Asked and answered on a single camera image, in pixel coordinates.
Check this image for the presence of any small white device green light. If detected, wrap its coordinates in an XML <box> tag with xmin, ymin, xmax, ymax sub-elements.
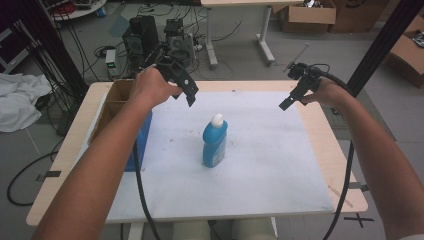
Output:
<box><xmin>105</xmin><ymin>49</ymin><xmax>118</xmax><ymax>77</ymax></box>

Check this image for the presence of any open cardboard box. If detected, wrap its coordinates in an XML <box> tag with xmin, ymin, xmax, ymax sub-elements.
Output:
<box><xmin>279</xmin><ymin>0</ymin><xmax>337</xmax><ymax>34</ymax></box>

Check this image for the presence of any white table mat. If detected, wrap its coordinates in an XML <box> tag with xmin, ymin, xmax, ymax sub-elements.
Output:
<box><xmin>106</xmin><ymin>90</ymin><xmax>335</xmax><ymax>224</ymax></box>

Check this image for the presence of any white table leg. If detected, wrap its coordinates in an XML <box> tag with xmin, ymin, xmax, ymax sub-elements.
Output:
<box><xmin>128</xmin><ymin>222</ymin><xmax>146</xmax><ymax>240</ymax></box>

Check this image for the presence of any round white table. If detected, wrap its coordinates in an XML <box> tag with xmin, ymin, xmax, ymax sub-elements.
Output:
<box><xmin>43</xmin><ymin>0</ymin><xmax>108</xmax><ymax>22</ymax></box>

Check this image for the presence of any cardboard box with dark contents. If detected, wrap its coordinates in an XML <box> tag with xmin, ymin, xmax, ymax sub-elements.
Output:
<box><xmin>384</xmin><ymin>14</ymin><xmax>424</xmax><ymax>89</ymax></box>

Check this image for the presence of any black floor cable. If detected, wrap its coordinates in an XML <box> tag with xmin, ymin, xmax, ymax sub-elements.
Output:
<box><xmin>6</xmin><ymin>138</ymin><xmax>66</xmax><ymax>207</ymax></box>

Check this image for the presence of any black computer tower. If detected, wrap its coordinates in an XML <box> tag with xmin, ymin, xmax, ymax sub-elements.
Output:
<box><xmin>121</xmin><ymin>15</ymin><xmax>160</xmax><ymax>68</ymax></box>

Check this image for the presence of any grey tape strip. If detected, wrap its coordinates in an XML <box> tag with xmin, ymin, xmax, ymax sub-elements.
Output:
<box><xmin>35</xmin><ymin>170</ymin><xmax>62</xmax><ymax>183</ymax></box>

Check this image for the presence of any blue bottle with white cap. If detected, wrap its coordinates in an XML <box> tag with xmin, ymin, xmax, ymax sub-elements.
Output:
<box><xmin>201</xmin><ymin>113</ymin><xmax>230</xmax><ymax>169</ymax></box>

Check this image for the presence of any white-legged desk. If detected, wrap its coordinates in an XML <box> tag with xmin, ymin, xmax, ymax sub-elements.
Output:
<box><xmin>199</xmin><ymin>0</ymin><xmax>304</xmax><ymax>70</ymax></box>

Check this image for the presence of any brown cardboard box blue side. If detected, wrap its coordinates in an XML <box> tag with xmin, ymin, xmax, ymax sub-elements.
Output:
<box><xmin>88</xmin><ymin>79</ymin><xmax>154</xmax><ymax>173</ymax></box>

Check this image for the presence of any white cloth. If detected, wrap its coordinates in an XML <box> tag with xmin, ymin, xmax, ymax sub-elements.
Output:
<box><xmin>0</xmin><ymin>72</ymin><xmax>53</xmax><ymax>134</ymax></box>

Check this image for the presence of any black metal stand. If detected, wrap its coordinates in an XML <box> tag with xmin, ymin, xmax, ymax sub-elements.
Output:
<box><xmin>19</xmin><ymin>0</ymin><xmax>89</xmax><ymax>101</ymax></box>
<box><xmin>346</xmin><ymin>0</ymin><xmax>424</xmax><ymax>98</ymax></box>

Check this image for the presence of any black tape cross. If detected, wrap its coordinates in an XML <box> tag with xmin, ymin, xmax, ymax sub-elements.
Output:
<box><xmin>343</xmin><ymin>213</ymin><xmax>375</xmax><ymax>228</ymax></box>

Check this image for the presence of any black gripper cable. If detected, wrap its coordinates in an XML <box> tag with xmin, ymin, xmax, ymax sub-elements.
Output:
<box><xmin>308</xmin><ymin>63</ymin><xmax>356</xmax><ymax>240</ymax></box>
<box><xmin>132</xmin><ymin>139</ymin><xmax>163</xmax><ymax>240</ymax></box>

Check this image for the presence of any thin grey metal rod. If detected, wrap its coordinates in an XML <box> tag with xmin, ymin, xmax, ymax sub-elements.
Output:
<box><xmin>283</xmin><ymin>42</ymin><xmax>311</xmax><ymax>73</ymax></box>

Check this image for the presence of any person's right hand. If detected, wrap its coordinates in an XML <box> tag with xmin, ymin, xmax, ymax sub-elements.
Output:
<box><xmin>299</xmin><ymin>77</ymin><xmax>354</xmax><ymax>110</ymax></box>

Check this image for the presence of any grey computer case with fan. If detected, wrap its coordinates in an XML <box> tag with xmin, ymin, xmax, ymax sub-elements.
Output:
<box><xmin>163</xmin><ymin>18</ymin><xmax>196</xmax><ymax>66</ymax></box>

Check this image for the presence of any person's left hand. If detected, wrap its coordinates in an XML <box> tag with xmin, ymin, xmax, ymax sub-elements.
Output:
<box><xmin>128</xmin><ymin>66</ymin><xmax>184</xmax><ymax>112</ymax></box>

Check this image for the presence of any large closed cardboard box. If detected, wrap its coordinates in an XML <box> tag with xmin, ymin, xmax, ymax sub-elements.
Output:
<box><xmin>329</xmin><ymin>0</ymin><xmax>391</xmax><ymax>34</ymax></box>

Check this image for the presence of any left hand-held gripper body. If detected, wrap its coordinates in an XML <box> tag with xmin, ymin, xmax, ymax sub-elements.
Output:
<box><xmin>153</xmin><ymin>54</ymin><xmax>200</xmax><ymax>98</ymax></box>

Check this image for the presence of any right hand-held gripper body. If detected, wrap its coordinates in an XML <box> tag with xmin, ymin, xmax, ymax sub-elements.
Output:
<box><xmin>286</xmin><ymin>62</ymin><xmax>324</xmax><ymax>98</ymax></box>

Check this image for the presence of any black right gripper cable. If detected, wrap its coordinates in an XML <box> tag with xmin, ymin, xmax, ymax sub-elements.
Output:
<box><xmin>308</xmin><ymin>63</ymin><xmax>356</xmax><ymax>240</ymax></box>

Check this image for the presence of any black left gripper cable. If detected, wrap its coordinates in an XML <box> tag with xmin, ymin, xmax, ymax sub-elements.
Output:
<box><xmin>132</xmin><ymin>139</ymin><xmax>163</xmax><ymax>240</ymax></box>

